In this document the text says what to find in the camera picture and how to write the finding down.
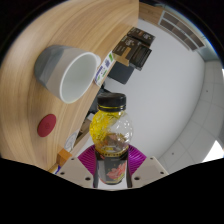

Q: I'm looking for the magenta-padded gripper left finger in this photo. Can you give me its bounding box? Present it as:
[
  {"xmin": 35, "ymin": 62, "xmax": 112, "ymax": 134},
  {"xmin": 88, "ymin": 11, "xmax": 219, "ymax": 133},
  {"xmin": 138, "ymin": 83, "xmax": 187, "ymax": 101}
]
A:
[{"xmin": 55, "ymin": 144, "xmax": 98, "ymax": 189}]

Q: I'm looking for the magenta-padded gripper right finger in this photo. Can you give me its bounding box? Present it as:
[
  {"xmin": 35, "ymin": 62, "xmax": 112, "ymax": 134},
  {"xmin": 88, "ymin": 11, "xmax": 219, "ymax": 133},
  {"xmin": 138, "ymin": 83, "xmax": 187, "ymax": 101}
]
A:
[{"xmin": 127, "ymin": 144, "xmax": 170, "ymax": 189}]

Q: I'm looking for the clear drink bottle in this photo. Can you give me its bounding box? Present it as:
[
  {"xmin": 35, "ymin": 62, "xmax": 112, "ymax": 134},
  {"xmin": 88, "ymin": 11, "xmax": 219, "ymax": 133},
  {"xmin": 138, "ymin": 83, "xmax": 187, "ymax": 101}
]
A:
[{"xmin": 89, "ymin": 92, "xmax": 134, "ymax": 186}]

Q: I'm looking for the clear sheet with round print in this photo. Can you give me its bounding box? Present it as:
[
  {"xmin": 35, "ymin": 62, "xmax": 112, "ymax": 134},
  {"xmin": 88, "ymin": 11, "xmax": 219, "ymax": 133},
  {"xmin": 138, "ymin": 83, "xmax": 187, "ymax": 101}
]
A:
[{"xmin": 63, "ymin": 129, "xmax": 81, "ymax": 153}]

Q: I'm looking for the wooden side desk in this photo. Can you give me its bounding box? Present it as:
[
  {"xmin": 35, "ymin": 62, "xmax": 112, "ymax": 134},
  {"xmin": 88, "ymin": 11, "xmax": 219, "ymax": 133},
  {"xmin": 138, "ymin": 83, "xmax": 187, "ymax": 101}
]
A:
[{"xmin": 70, "ymin": 117, "xmax": 94, "ymax": 158}]

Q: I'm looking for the flat round red coaster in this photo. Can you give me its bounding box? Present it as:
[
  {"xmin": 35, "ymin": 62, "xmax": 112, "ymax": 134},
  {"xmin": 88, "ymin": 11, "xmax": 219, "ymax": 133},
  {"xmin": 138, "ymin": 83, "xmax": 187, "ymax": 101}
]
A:
[{"xmin": 36, "ymin": 113, "xmax": 57, "ymax": 138}]

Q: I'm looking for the ceiling light panel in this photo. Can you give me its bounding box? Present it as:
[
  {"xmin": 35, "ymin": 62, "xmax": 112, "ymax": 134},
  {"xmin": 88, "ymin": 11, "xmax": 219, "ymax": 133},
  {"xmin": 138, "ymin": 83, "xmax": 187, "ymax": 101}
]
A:
[{"xmin": 203, "ymin": 139, "xmax": 224, "ymax": 164}]

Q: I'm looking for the grey and white mug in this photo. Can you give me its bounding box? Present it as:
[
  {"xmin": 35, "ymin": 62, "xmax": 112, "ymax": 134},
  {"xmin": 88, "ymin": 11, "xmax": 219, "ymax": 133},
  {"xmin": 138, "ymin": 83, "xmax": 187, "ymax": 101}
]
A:
[{"xmin": 33, "ymin": 44, "xmax": 102, "ymax": 105}]

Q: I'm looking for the white printed leaflet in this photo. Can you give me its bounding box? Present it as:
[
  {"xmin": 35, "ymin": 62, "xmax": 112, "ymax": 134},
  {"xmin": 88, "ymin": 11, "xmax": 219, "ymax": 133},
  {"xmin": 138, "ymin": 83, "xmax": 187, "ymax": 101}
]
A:
[{"xmin": 93, "ymin": 50, "xmax": 117, "ymax": 88}]

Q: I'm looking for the kraft cardboard box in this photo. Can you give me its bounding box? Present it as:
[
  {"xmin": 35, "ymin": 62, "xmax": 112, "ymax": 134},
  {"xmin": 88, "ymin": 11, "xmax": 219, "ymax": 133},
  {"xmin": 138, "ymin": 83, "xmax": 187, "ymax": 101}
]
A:
[{"xmin": 112, "ymin": 34, "xmax": 135, "ymax": 67}]

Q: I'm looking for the small dark brown box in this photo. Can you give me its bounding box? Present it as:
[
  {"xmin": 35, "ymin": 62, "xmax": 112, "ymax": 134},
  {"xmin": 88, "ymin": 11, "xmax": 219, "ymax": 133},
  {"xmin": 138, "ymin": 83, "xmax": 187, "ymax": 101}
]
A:
[{"xmin": 127, "ymin": 26, "xmax": 157, "ymax": 47}]

